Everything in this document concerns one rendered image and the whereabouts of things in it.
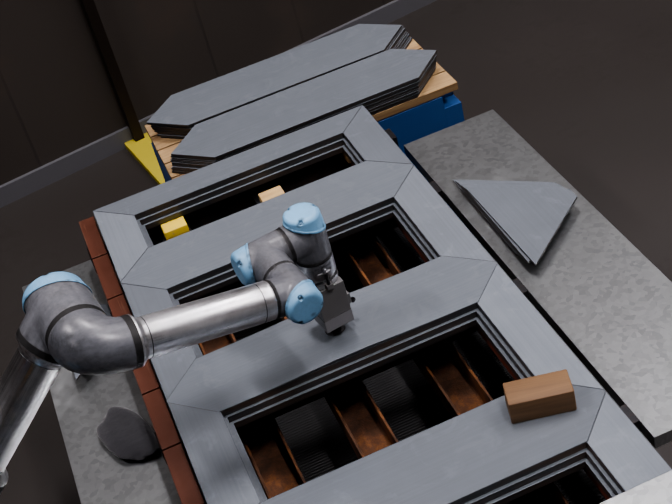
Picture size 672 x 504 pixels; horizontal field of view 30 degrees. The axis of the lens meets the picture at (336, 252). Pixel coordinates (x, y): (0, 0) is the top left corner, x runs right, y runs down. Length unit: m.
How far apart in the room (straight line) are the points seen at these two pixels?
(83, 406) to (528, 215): 1.10
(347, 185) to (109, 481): 0.88
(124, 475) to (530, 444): 0.90
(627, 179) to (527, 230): 1.48
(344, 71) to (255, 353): 1.11
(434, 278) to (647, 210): 1.61
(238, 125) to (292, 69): 0.28
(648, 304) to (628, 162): 1.73
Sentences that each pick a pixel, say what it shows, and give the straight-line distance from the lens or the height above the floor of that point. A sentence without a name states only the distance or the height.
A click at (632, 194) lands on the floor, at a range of 4.22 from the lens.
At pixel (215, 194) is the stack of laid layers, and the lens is 3.13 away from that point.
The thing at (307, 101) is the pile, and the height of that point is 0.85.
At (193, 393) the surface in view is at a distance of 2.55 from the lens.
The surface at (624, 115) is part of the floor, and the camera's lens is 4.61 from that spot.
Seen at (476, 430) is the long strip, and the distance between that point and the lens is 2.31.
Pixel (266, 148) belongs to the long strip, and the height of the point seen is 0.86.
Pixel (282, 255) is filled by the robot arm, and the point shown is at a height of 1.14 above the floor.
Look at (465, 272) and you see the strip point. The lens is 2.64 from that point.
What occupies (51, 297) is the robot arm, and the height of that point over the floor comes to 1.27.
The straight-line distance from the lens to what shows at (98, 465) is 2.76.
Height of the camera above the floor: 2.53
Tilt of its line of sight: 37 degrees down
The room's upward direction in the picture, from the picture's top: 16 degrees counter-clockwise
